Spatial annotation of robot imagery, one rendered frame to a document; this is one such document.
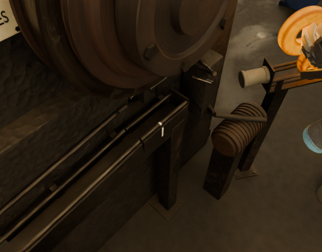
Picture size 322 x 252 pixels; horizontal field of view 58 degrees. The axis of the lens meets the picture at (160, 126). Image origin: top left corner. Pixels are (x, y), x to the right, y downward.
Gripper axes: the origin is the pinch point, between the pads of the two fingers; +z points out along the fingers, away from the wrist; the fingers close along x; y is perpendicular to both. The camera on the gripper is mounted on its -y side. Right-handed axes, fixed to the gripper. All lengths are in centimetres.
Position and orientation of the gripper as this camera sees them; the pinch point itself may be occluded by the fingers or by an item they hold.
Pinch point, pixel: (307, 26)
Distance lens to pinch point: 103.0
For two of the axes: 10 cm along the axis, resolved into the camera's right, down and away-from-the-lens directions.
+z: -2.0, -9.1, 3.6
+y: 0.5, -3.7, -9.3
